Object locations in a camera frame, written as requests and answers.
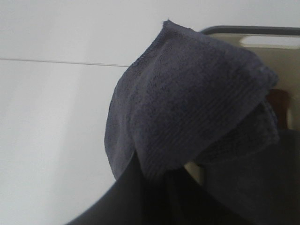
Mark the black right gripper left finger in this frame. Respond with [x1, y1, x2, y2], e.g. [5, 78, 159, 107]
[69, 153, 173, 225]

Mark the beige laundry basket grey rim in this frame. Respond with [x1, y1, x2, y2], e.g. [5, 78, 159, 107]
[186, 26, 300, 185]

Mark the dark navy towel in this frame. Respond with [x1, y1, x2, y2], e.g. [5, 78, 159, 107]
[105, 20, 279, 182]

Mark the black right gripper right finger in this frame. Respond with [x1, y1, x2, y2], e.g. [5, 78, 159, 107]
[166, 130, 300, 225]

